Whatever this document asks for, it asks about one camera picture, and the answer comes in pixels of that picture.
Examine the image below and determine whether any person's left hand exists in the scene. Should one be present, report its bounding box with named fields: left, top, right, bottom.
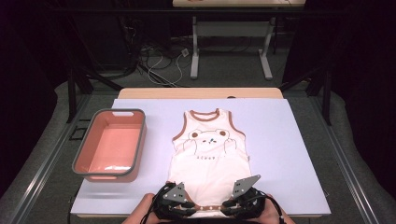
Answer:
left=122, top=193, right=169, bottom=224

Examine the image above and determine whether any person's right hand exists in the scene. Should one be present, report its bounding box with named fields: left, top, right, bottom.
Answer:
left=247, top=195, right=295, bottom=224

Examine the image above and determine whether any metal floor rail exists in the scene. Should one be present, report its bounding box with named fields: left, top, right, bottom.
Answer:
left=8, top=92, right=92, bottom=224
left=309, top=96, right=379, bottom=224

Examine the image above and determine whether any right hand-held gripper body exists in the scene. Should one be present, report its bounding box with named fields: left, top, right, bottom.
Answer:
left=232, top=175, right=269, bottom=219

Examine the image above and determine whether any pink plastic basket grey rim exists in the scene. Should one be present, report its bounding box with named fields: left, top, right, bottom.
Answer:
left=71, top=107, right=148, bottom=183

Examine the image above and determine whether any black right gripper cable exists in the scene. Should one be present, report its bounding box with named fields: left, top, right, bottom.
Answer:
left=258, top=190, right=287, bottom=224

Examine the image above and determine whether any black horizontal crossbar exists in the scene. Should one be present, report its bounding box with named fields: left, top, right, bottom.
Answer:
left=46, top=7, right=344, bottom=17

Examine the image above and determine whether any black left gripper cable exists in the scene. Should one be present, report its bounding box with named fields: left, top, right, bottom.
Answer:
left=140, top=185, right=169, bottom=224

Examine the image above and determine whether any cream baby vest brown trim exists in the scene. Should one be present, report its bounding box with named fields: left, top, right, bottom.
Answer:
left=166, top=107, right=252, bottom=218

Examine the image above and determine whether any black metal stand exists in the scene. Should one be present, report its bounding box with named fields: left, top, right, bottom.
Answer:
left=66, top=66, right=124, bottom=124
left=279, top=66, right=332, bottom=126

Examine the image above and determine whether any white table cover sheet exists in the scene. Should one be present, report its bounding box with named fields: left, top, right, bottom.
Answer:
left=70, top=98, right=332, bottom=217

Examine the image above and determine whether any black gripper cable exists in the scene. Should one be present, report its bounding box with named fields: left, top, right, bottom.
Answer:
left=258, top=190, right=287, bottom=224
left=140, top=185, right=169, bottom=224

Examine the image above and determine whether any black cable bundle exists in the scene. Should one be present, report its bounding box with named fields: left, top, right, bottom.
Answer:
left=120, top=15, right=148, bottom=76

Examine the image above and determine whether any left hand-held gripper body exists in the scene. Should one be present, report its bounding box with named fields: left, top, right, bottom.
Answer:
left=152, top=182, right=188, bottom=220

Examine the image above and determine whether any white-legged desk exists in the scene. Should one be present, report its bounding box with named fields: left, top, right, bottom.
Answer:
left=172, top=0, right=307, bottom=81

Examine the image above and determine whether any dark curtain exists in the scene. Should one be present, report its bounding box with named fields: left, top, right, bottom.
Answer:
left=0, top=0, right=69, bottom=197
left=283, top=0, right=396, bottom=200

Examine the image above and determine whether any white floor cable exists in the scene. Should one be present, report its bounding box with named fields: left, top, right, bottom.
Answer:
left=148, top=49, right=185, bottom=87

